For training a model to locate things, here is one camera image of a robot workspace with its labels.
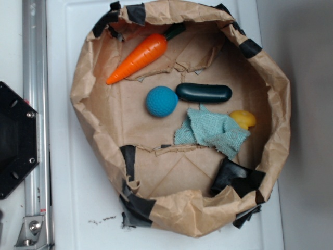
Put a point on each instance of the yellow rubber duck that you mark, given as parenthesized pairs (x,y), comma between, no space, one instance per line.
(243,118)

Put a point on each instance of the aluminium extrusion rail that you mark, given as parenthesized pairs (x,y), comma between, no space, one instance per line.
(38,200)

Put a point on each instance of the brown paper bag bin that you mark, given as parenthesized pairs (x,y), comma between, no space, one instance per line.
(163,185)

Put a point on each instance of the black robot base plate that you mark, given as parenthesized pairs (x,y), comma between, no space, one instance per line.
(19,153)

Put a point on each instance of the light blue terry cloth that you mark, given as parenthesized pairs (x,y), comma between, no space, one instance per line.
(206,128)

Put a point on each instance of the metal corner bracket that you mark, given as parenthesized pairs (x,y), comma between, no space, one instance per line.
(32,234)

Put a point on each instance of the orange plastic toy carrot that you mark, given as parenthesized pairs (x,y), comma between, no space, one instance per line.
(149,50)

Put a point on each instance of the dark teal oblong capsule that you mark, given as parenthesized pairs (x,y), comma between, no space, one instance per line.
(203,93)

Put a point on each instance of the blue dimpled ball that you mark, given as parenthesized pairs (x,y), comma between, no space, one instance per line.
(161,101)

